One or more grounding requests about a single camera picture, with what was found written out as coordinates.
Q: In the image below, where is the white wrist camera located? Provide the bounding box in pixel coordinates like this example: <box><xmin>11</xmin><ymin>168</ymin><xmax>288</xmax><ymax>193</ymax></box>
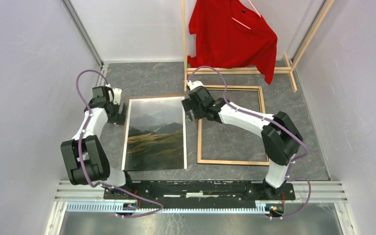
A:
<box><xmin>187</xmin><ymin>80</ymin><xmax>204</xmax><ymax>91</ymax></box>
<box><xmin>105</xmin><ymin>84</ymin><xmax>122</xmax><ymax>105</ymax></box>

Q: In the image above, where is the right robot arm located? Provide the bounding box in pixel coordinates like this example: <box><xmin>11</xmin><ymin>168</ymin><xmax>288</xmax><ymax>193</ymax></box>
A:
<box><xmin>182</xmin><ymin>86</ymin><xmax>304</xmax><ymax>200</ymax></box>

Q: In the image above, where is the brown backing board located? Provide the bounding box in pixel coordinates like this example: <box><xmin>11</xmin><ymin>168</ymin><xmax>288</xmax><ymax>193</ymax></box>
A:
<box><xmin>125</xmin><ymin>94</ymin><xmax>184</xmax><ymax>104</ymax></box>

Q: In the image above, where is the wooden picture frame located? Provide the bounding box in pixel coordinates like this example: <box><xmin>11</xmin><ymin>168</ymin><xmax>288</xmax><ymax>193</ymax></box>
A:
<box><xmin>197</xmin><ymin>85</ymin><xmax>271</xmax><ymax>166</ymax></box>

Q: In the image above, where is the landscape photo print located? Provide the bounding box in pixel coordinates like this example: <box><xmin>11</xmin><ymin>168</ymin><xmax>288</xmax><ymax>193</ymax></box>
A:
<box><xmin>121</xmin><ymin>96</ymin><xmax>188</xmax><ymax>171</ymax></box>

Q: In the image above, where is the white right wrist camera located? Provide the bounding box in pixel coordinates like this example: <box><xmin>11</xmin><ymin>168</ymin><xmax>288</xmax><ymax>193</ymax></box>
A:
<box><xmin>187</xmin><ymin>80</ymin><xmax>204</xmax><ymax>91</ymax></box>

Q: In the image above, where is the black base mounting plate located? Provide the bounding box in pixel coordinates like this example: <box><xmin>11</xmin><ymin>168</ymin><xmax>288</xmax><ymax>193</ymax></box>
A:
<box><xmin>103</xmin><ymin>180</ymin><xmax>296</xmax><ymax>209</ymax></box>

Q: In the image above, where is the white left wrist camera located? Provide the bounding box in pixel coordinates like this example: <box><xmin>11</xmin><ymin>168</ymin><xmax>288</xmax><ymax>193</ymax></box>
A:
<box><xmin>105</xmin><ymin>84</ymin><xmax>122</xmax><ymax>105</ymax></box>

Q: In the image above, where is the wooden clothes rack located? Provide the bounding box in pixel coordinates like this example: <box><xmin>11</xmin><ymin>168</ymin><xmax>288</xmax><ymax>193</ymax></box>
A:
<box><xmin>181</xmin><ymin>0</ymin><xmax>334</xmax><ymax>93</ymax></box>

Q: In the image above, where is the pink clothes hanger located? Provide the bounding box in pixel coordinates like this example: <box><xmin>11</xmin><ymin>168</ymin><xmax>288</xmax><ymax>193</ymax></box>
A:
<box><xmin>230</xmin><ymin>0</ymin><xmax>262</xmax><ymax>30</ymax></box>

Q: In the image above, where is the red t-shirt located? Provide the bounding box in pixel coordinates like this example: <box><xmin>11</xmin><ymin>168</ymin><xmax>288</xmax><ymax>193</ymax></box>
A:
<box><xmin>188</xmin><ymin>0</ymin><xmax>278</xmax><ymax>84</ymax></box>

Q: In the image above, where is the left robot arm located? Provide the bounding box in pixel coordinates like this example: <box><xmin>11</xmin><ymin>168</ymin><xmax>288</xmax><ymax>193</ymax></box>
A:
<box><xmin>60</xmin><ymin>85</ymin><xmax>134</xmax><ymax>200</ymax></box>

